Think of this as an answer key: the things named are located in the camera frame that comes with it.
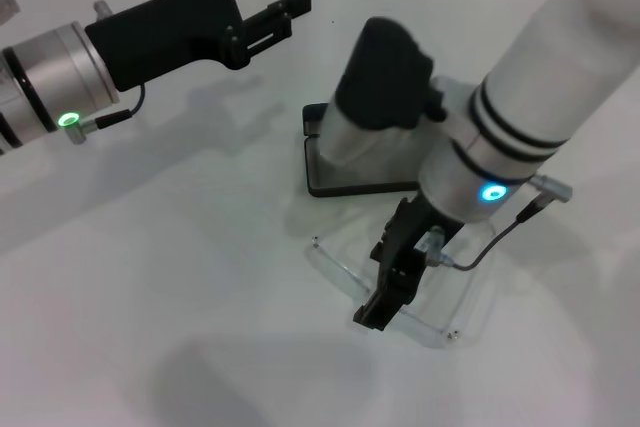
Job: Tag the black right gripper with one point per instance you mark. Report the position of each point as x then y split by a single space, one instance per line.
405 257

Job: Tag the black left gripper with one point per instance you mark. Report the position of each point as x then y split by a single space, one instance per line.
160 32

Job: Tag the clear white rimless glasses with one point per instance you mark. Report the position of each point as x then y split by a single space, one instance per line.
325 262

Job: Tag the black glasses case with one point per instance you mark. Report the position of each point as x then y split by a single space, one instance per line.
350 189

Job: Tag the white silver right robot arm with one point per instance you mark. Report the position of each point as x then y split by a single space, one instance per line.
540 72

